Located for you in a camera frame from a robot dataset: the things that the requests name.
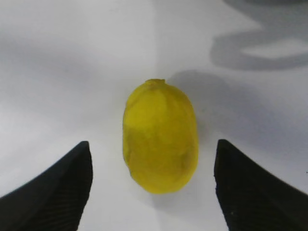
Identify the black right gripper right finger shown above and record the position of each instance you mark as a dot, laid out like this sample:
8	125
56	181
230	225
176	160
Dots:
251	198

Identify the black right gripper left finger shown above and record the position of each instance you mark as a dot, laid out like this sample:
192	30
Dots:
55	199

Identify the yellow lemon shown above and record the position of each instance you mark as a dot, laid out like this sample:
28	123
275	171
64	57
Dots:
160	137

